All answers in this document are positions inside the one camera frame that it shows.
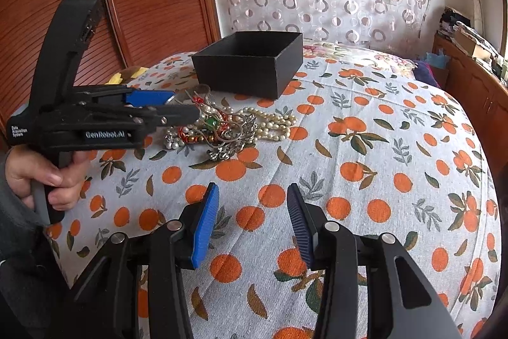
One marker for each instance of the person's left hand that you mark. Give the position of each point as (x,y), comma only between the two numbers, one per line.
(23,166)

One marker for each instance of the purple blanket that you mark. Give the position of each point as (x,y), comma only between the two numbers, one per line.
(423,73)

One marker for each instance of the dark left sleeve forearm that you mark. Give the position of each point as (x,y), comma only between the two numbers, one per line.
(18,222)

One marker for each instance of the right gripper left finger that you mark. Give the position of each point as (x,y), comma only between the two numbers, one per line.
(179,244)

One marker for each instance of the wooden side cabinet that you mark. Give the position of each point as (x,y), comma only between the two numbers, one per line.
(483,98)

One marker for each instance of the green stone pendant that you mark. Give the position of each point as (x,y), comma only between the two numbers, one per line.
(212,124)

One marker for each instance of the black jewelry box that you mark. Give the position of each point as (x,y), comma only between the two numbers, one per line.
(251,63)

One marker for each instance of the clutter pile on cabinet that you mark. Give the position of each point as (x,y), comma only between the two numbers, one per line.
(453,26)

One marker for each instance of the yellow plush toy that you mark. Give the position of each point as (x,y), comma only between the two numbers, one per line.
(126,76)

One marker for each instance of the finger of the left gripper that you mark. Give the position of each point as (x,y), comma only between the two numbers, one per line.
(174,115)
(147,98)

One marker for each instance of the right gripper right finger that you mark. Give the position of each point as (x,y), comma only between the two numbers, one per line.
(326,245)

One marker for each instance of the orange print bed sheet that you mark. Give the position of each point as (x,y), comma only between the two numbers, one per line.
(331,195)

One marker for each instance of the teal tissue paper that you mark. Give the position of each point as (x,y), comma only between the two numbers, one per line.
(438,60)

